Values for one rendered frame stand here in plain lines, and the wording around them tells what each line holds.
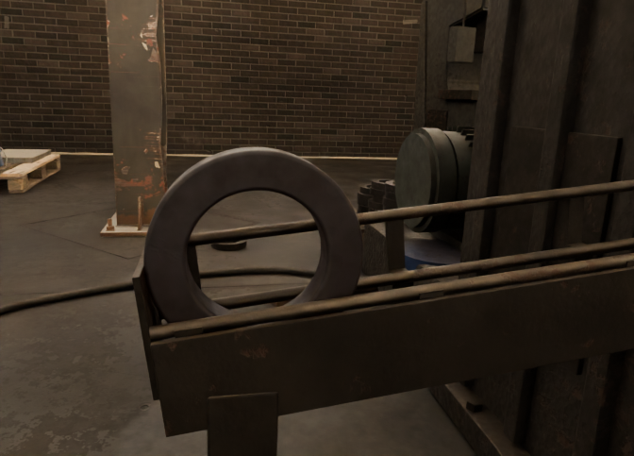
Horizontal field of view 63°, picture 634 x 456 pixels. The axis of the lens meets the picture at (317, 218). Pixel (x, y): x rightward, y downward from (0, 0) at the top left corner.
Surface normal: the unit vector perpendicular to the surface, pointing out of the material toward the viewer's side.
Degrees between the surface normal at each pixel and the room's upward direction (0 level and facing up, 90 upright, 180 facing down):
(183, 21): 90
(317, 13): 90
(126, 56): 90
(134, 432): 0
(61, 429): 0
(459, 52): 90
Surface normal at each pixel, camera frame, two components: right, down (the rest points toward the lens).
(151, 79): 0.18, 0.25
